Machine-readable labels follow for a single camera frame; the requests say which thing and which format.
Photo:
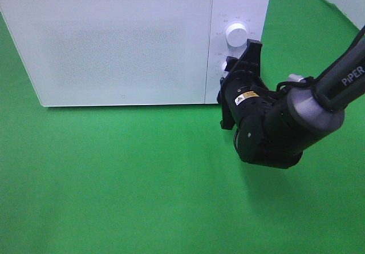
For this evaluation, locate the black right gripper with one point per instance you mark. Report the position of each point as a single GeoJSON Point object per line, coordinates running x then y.
{"type": "Point", "coordinates": [243, 76]}

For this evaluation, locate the white microwave knob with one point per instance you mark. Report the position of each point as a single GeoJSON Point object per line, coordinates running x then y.
{"type": "Point", "coordinates": [223, 67]}
{"type": "Point", "coordinates": [236, 34]}

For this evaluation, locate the white microwave door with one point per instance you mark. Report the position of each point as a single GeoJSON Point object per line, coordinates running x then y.
{"type": "Point", "coordinates": [112, 52]}

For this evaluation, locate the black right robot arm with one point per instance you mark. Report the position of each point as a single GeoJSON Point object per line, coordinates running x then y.
{"type": "Point", "coordinates": [273, 128]}

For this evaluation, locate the white microwave oven body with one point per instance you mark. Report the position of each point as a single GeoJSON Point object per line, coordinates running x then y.
{"type": "Point", "coordinates": [239, 5]}

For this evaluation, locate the green table cloth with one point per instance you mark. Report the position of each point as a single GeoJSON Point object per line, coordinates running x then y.
{"type": "Point", "coordinates": [165, 179]}

